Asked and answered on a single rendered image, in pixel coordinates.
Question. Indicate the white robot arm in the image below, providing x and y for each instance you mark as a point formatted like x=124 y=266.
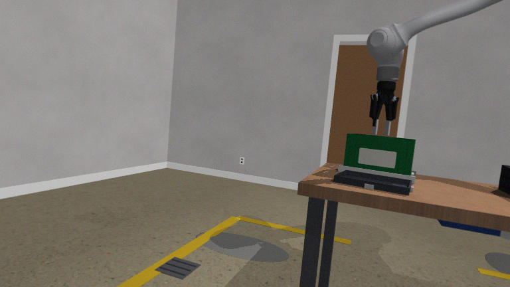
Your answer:
x=384 y=44

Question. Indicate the green plastic crate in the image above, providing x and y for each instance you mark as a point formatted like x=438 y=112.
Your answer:
x=379 y=153

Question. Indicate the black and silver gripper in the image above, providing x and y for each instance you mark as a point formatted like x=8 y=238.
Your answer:
x=390 y=101

